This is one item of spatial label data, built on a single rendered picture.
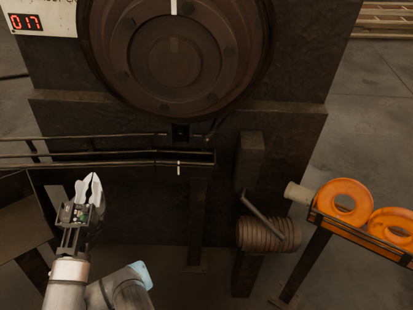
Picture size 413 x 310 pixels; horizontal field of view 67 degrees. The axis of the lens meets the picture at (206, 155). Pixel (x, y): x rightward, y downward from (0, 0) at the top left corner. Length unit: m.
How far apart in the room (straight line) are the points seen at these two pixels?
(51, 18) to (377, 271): 1.74
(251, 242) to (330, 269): 0.72
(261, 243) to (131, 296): 0.55
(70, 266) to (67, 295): 0.05
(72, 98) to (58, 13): 0.25
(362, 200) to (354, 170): 1.26
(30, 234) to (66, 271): 0.39
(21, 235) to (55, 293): 0.41
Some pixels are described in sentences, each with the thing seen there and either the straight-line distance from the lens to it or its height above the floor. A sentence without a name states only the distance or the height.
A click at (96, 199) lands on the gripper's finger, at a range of 0.79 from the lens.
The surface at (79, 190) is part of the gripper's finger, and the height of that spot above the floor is 0.86.
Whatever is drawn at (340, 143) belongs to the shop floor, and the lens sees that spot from 2.45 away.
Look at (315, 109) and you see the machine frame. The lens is 1.08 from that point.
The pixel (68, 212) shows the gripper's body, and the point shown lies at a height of 0.88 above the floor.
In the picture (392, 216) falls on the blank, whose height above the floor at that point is 0.78.
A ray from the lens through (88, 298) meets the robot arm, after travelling 0.81.
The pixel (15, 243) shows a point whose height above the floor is 0.60.
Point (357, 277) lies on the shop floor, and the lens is 1.80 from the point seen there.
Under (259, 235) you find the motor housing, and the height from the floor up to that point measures 0.52.
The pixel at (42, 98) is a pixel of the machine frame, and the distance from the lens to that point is 1.11.
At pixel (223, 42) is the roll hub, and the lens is 0.69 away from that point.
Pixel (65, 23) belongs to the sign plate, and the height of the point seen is 1.10.
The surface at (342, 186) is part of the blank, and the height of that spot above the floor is 0.75.
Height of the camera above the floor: 1.45
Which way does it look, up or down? 44 degrees down
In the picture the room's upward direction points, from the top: 5 degrees clockwise
